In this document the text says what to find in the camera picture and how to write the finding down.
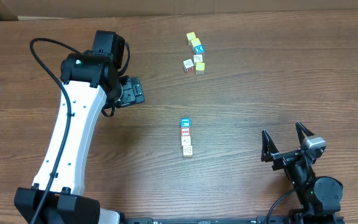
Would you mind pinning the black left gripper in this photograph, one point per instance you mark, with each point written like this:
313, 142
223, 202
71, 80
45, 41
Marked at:
132, 93

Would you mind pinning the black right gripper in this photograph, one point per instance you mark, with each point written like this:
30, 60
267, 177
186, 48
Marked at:
269, 151

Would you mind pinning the wooden block red letter Y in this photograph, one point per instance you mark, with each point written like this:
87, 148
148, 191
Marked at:
185, 122

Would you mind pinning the wooden block red letter I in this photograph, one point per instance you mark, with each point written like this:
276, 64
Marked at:
186, 131

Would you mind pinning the wooden block red apple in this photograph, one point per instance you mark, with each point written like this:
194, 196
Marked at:
185, 140

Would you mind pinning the wooden block green side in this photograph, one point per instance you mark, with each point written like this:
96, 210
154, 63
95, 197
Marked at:
187, 151

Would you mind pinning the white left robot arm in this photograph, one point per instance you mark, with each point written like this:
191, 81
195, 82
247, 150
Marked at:
91, 83

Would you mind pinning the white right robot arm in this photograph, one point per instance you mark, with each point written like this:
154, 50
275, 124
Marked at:
319, 197

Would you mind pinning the wooden block red letter M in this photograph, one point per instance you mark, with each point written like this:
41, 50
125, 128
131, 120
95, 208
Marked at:
188, 65

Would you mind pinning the wooden block yellow top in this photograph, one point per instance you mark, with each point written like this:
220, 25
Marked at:
200, 68

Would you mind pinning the plain wooden picture block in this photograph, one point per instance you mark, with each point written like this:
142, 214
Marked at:
197, 58

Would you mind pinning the wooden block blue X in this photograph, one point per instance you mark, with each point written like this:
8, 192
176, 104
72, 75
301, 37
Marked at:
197, 46

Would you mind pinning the far yellow wooden block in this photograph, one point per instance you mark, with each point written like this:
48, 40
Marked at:
190, 36

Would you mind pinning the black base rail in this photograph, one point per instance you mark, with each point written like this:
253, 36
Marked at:
257, 220

